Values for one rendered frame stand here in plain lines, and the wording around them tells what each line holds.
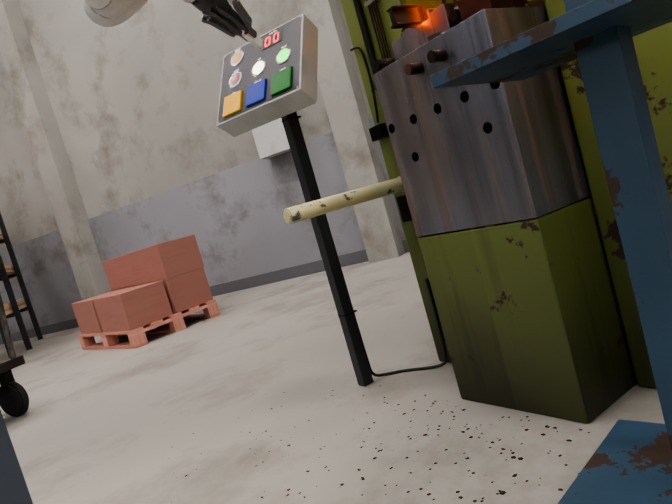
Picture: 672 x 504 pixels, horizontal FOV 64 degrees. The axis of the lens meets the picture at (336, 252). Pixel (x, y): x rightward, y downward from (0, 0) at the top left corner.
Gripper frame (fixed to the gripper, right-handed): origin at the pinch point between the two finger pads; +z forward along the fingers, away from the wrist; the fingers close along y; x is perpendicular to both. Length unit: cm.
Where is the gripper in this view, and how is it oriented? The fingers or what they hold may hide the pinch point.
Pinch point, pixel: (252, 37)
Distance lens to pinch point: 163.5
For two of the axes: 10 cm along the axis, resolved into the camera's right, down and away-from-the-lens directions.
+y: 8.3, -1.9, -5.3
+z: 5.6, 2.9, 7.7
